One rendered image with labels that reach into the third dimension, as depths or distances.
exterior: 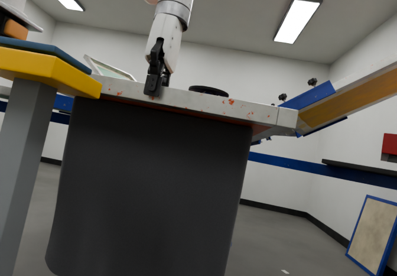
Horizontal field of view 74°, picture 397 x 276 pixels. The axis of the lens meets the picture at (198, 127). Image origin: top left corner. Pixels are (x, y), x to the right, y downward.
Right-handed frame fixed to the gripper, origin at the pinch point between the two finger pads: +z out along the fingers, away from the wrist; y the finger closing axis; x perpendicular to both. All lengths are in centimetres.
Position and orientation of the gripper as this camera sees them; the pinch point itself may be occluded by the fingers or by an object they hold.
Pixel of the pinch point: (156, 91)
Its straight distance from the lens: 57.5
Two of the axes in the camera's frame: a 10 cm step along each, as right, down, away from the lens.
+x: 9.8, 1.9, -0.9
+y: -0.7, -1.0, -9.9
